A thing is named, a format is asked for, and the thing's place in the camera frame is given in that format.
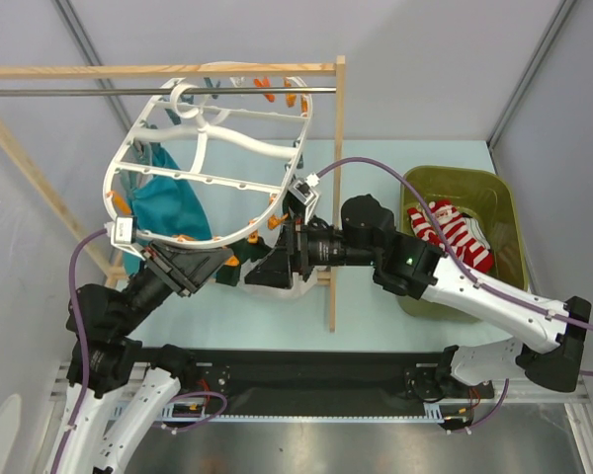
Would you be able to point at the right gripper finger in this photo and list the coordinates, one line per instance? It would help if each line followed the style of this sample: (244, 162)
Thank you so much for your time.
(287, 241)
(274, 270)

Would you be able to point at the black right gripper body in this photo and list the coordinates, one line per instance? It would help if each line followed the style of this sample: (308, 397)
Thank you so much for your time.
(299, 250)

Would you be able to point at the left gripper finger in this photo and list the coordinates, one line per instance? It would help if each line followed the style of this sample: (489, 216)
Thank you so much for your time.
(197, 270)
(184, 256)

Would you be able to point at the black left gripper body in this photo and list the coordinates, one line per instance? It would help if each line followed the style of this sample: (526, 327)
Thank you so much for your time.
(161, 268)

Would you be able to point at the orange clothes peg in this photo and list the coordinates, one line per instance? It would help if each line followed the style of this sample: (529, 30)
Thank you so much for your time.
(265, 83)
(276, 221)
(233, 261)
(291, 98)

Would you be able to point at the green and white garment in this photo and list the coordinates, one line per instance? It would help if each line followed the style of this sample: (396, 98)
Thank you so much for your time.
(249, 254)

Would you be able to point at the red white striped sock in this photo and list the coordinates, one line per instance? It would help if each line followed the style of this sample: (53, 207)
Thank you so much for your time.
(464, 235)

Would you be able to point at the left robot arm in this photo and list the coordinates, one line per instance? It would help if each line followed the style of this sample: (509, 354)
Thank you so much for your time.
(104, 355)

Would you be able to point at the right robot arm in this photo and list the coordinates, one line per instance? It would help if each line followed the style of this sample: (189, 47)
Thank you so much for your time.
(547, 336)

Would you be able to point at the white plastic clip hanger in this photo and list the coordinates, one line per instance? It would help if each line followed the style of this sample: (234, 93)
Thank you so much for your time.
(208, 162)

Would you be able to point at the teal blue garment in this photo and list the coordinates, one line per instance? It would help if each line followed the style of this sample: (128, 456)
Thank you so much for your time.
(165, 206)

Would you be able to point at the red white santa sock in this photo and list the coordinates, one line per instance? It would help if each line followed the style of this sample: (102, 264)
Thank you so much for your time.
(423, 228)

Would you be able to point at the metal hanging rod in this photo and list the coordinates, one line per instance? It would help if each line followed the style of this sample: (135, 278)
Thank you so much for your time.
(79, 91)

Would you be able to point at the white clothes peg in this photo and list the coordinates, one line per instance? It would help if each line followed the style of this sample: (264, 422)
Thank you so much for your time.
(238, 82)

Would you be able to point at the teal clothes peg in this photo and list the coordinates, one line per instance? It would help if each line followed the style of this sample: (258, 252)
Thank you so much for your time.
(212, 84)

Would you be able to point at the olive green plastic basket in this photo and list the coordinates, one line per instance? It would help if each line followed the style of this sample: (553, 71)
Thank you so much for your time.
(488, 200)

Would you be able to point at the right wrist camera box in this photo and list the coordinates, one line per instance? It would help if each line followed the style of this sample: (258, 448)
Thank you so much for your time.
(303, 196)

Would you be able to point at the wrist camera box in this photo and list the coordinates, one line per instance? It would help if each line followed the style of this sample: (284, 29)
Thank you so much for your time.
(303, 196)
(122, 237)

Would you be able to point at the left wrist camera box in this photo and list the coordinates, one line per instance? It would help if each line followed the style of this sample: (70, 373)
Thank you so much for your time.
(122, 237)

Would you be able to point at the wooden clothes rack frame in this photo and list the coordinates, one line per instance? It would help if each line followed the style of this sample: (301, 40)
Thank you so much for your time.
(338, 163)

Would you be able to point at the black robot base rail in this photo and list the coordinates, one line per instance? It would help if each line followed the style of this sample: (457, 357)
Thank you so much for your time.
(329, 384)

